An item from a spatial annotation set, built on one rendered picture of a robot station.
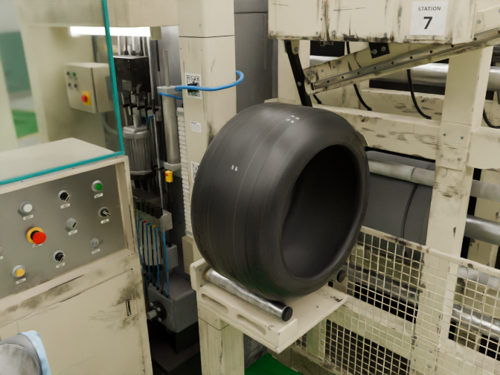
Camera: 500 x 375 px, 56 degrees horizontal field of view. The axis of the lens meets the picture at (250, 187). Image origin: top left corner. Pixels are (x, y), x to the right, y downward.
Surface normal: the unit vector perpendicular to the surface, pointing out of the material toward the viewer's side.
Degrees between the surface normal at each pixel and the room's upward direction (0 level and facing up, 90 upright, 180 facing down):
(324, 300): 0
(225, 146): 45
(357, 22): 90
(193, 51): 90
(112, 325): 90
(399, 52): 90
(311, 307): 0
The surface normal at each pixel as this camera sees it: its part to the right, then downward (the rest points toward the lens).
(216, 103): 0.73, 0.23
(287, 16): -0.69, 0.27
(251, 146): -0.47, -0.53
